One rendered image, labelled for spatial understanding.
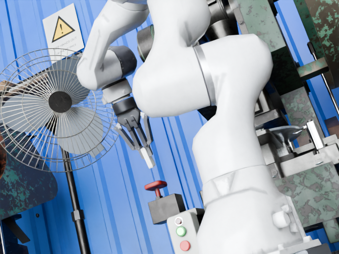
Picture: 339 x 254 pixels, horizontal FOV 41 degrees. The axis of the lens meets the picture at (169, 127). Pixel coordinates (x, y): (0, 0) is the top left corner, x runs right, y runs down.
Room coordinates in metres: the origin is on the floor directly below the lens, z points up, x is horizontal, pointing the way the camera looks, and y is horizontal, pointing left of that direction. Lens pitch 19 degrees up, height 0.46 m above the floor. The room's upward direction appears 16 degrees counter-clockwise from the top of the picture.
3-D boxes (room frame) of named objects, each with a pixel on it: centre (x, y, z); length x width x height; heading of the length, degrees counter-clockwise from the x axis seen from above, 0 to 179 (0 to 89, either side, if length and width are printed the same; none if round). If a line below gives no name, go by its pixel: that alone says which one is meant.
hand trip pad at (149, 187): (1.41, 0.09, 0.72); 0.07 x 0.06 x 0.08; 161
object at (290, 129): (1.40, -0.25, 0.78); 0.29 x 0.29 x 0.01
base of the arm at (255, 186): (0.71, -0.07, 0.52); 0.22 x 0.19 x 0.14; 157
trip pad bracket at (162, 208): (1.40, 0.08, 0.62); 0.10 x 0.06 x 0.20; 71
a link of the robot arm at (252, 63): (0.75, -0.12, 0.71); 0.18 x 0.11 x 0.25; 87
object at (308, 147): (1.47, -0.45, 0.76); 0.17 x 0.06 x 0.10; 71
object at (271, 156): (1.36, -0.24, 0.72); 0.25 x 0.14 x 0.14; 161
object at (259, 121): (1.53, -0.29, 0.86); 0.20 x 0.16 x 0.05; 71
